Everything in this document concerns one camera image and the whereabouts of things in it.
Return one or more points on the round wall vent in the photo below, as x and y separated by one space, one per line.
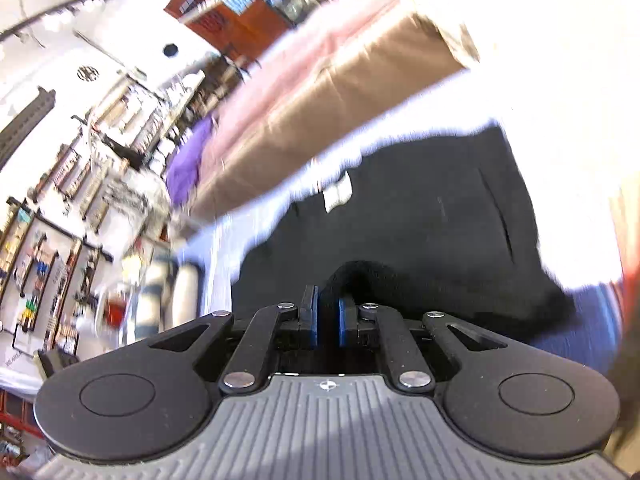
87 72

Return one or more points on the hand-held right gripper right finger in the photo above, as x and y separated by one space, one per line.
346 321

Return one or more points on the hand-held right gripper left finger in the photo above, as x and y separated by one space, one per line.
310 317

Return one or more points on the wall shelf with goods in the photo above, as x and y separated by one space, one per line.
115 145

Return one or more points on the mauve bedspread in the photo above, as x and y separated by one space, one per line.
300 55

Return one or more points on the purple cloth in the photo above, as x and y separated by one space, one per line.
187 165

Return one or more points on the pegboard rack with small goods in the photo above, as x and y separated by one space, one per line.
45 280

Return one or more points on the dark round wall clock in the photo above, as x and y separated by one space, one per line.
171 50

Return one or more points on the black pants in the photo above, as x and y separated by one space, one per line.
425 225

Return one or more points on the grey metal rail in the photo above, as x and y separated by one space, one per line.
25 120

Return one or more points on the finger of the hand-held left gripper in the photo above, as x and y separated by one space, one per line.
55 362

